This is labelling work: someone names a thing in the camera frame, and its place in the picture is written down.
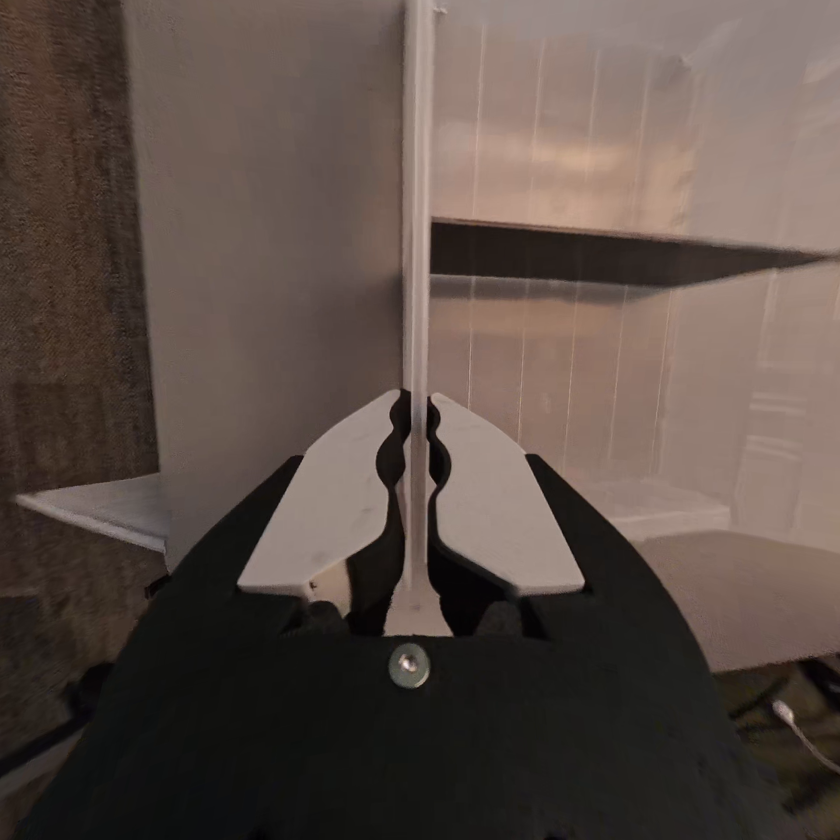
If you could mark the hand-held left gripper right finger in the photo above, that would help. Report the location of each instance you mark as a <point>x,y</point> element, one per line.
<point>505,518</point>

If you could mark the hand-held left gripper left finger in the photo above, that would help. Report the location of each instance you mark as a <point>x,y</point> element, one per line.
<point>315,518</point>

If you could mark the clear plastic bin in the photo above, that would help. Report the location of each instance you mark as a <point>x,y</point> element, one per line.
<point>590,164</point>

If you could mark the white flat panel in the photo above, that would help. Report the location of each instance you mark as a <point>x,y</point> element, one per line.
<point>111,508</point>

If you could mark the person's olive shirt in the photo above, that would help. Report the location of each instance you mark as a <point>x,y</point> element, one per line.
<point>787,787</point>

